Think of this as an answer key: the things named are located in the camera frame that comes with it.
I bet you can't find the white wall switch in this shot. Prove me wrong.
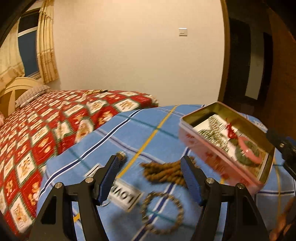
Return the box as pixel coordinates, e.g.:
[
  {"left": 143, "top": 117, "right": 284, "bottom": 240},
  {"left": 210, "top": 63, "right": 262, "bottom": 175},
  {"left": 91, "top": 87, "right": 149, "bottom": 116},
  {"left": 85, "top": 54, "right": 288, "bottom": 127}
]
[{"left": 179, "top": 28, "right": 188, "bottom": 37}]

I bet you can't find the window with blue blind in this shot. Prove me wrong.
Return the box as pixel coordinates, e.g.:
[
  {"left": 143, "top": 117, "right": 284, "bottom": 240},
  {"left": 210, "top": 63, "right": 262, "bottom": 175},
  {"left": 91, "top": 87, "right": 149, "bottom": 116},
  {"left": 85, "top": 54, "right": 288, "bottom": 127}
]
[{"left": 18, "top": 8, "right": 40, "bottom": 77}]

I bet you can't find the yellow patterned right curtain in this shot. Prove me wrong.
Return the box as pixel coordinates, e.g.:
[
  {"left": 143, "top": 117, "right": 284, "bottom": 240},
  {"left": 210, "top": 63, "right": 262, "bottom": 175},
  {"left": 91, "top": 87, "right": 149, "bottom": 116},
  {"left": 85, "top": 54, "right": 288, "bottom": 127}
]
[{"left": 36, "top": 1, "right": 59, "bottom": 83}]

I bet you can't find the brown wooden door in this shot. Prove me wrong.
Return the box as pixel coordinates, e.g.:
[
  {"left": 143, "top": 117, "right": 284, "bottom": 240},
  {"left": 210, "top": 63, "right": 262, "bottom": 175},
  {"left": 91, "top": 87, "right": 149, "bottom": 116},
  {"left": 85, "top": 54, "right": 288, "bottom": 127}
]
[{"left": 262, "top": 1, "right": 295, "bottom": 138}]

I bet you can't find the green jade bead bracelet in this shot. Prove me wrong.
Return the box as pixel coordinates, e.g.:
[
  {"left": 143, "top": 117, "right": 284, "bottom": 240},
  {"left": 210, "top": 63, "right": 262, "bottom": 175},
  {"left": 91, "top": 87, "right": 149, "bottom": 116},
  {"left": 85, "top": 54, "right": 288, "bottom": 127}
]
[{"left": 234, "top": 141, "right": 262, "bottom": 166}]

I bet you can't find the pink bangle bracelet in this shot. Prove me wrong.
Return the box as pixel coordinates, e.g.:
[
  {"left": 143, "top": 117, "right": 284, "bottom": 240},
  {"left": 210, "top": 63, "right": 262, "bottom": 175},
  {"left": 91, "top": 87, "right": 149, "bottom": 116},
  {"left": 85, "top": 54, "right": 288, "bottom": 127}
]
[{"left": 235, "top": 136, "right": 265, "bottom": 165}]

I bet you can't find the red teddy bear bedspread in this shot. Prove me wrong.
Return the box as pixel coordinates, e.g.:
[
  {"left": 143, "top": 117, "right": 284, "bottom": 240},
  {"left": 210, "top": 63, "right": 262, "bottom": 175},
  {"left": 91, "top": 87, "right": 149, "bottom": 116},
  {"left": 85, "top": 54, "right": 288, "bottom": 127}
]
[{"left": 1, "top": 90, "right": 158, "bottom": 237}]

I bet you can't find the cream wooden headboard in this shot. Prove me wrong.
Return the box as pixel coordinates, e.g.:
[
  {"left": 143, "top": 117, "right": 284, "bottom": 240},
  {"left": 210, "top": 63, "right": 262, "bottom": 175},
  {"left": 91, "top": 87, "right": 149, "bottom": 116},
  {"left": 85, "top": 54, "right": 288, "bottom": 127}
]
[{"left": 1, "top": 77, "right": 43, "bottom": 118}]

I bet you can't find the red knotted cord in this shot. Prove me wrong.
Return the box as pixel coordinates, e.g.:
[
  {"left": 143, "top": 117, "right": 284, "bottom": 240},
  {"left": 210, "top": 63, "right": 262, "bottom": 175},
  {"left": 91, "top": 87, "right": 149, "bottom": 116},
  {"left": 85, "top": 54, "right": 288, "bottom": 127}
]
[{"left": 225, "top": 117, "right": 239, "bottom": 141}]

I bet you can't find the yellow patterned curtain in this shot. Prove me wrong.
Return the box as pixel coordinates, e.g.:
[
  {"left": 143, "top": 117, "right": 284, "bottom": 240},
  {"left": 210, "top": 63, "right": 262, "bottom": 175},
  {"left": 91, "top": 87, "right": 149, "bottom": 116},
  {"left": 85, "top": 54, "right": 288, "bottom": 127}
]
[
  {"left": 36, "top": 1, "right": 59, "bottom": 83},
  {"left": 0, "top": 19, "right": 25, "bottom": 91}
]

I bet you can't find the grey large bead bracelet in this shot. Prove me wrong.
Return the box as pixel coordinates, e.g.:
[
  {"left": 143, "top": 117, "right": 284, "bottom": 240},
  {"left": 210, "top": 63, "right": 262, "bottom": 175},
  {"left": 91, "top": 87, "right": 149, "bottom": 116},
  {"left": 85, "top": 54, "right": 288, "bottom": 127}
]
[{"left": 140, "top": 191, "right": 185, "bottom": 235}]

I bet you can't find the striped pillow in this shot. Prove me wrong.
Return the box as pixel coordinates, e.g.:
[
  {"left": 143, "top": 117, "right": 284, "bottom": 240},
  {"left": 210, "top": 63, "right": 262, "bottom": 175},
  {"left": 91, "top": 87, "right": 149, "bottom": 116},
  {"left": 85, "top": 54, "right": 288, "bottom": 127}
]
[{"left": 15, "top": 84, "right": 51, "bottom": 108}]

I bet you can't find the wooden door frame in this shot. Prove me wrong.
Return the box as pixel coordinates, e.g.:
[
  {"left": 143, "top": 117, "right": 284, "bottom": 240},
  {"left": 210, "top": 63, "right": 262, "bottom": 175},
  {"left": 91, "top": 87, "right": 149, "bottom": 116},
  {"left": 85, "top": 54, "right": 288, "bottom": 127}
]
[{"left": 218, "top": 0, "right": 230, "bottom": 102}]

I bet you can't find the brown wooden bead mala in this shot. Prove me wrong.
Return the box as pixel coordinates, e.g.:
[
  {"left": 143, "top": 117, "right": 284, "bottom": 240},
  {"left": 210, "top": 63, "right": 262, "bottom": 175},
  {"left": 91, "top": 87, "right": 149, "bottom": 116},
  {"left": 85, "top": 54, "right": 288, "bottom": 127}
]
[{"left": 140, "top": 160, "right": 187, "bottom": 188}]

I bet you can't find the gold bead chain on bed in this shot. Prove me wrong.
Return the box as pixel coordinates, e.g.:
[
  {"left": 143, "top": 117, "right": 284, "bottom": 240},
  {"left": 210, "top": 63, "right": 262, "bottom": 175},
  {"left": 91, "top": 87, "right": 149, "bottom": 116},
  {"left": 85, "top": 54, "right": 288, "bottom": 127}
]
[{"left": 83, "top": 89, "right": 109, "bottom": 95}]

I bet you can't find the dark pearl necklace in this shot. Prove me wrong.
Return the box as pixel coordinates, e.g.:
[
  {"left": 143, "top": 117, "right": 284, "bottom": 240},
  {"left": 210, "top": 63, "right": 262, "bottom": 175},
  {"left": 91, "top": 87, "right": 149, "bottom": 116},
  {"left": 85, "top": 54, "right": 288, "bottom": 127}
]
[{"left": 199, "top": 128, "right": 230, "bottom": 153}]

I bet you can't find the pink pillow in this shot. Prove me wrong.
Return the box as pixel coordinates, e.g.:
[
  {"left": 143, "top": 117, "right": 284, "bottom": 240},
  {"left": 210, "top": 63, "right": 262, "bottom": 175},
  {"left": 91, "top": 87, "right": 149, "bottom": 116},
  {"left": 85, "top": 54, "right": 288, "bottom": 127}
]
[{"left": 0, "top": 111, "right": 5, "bottom": 128}]

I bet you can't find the pink metal tin box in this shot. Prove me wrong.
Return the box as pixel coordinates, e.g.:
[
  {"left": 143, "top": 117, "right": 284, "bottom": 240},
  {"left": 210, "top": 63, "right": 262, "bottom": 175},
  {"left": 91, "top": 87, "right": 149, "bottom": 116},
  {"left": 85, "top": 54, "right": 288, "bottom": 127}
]
[{"left": 179, "top": 102, "right": 275, "bottom": 194}]

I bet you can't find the white pearl necklace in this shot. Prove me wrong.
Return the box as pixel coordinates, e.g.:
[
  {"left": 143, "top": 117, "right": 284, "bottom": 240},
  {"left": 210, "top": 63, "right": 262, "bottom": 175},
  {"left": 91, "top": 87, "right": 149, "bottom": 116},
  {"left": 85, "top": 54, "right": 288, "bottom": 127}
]
[{"left": 207, "top": 115, "right": 226, "bottom": 144}]

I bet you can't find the blue plaid blanket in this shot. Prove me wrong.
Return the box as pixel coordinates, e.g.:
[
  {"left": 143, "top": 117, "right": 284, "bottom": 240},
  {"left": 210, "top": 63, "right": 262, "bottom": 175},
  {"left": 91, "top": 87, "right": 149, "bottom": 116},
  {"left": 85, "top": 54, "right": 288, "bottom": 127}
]
[{"left": 37, "top": 105, "right": 295, "bottom": 240}]

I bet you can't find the yellow patterned left curtain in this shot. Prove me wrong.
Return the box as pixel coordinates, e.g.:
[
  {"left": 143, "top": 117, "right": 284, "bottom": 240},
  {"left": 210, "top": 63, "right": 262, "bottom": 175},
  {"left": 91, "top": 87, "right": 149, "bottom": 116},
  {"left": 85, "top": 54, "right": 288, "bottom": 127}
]
[{"left": 0, "top": 19, "right": 25, "bottom": 91}]

